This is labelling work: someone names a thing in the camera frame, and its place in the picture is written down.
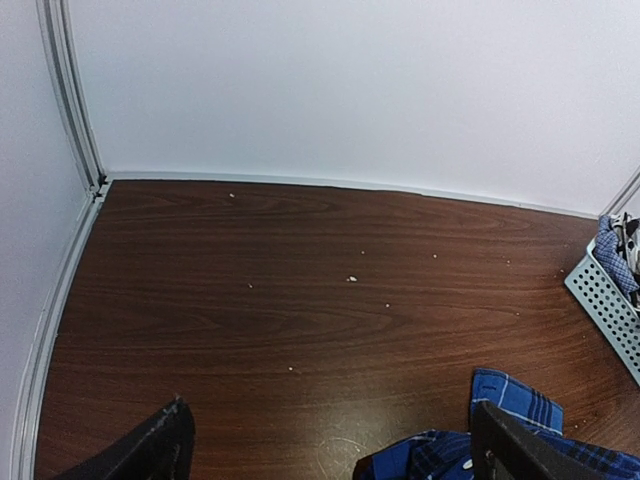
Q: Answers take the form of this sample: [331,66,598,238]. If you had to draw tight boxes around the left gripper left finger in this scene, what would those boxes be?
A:
[57,397,195,479]

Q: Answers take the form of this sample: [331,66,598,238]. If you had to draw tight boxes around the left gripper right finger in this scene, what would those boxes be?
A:
[471,401,609,479]

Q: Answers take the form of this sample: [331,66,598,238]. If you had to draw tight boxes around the blue plaid long sleeve shirt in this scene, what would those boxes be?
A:
[356,368,639,479]

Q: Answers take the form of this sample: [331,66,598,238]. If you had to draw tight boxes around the light blue perforated basket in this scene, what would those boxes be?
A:
[564,239,639,384]

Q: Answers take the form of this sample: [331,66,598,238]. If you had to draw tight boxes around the light blue checked shirt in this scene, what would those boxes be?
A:
[594,215,628,298]

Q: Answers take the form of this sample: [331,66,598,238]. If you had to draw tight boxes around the black white checked shirt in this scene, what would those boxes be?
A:
[610,212,639,311]

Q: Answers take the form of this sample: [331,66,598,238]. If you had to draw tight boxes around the right aluminium frame post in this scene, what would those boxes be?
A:
[601,167,640,215]

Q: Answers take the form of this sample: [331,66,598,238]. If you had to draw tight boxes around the aluminium frame post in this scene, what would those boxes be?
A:
[601,167,640,215]
[35,0,110,202]

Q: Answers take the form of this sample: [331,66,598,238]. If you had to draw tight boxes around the left aluminium frame post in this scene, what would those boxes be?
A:
[35,0,110,202]

